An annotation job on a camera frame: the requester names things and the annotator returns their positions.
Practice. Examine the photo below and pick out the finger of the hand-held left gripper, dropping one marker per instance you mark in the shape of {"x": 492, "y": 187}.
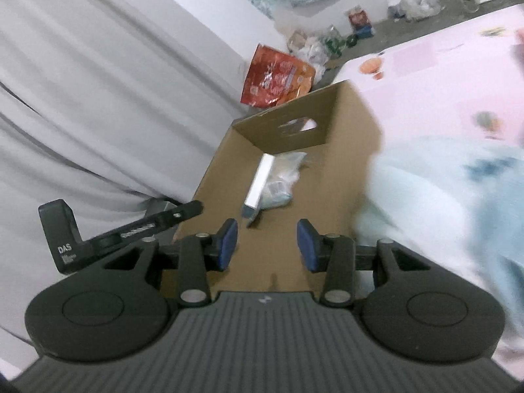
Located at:
{"x": 163, "y": 219}

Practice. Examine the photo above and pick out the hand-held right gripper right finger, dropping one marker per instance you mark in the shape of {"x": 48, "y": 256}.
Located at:
{"x": 308, "y": 247}

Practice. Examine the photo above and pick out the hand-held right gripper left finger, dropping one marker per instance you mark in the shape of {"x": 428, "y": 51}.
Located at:
{"x": 227, "y": 245}

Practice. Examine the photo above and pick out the brown cardboard box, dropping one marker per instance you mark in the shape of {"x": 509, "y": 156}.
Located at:
{"x": 335, "y": 180}

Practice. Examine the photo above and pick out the white plastic bag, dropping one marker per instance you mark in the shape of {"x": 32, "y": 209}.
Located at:
{"x": 415, "y": 4}
{"x": 442, "y": 213}

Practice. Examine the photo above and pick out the silver rectangular box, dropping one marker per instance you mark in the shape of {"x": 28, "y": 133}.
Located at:
{"x": 258, "y": 184}

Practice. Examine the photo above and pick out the clear plastic packet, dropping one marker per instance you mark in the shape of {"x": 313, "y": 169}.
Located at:
{"x": 284, "y": 176}

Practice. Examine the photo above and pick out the orange snack bag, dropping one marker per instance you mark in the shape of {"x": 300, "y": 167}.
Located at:
{"x": 274, "y": 77}

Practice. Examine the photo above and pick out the pink printed bed sheet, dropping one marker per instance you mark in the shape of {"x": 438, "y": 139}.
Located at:
{"x": 430, "y": 90}

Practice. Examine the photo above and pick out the pile of crumpled plastic bags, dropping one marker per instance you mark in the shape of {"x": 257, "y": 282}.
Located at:
{"x": 319, "y": 47}

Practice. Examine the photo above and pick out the small red package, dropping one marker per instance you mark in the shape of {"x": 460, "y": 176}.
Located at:
{"x": 360, "y": 22}

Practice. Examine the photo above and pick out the crumpled white plastic bag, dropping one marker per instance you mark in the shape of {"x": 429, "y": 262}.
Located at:
{"x": 415, "y": 4}

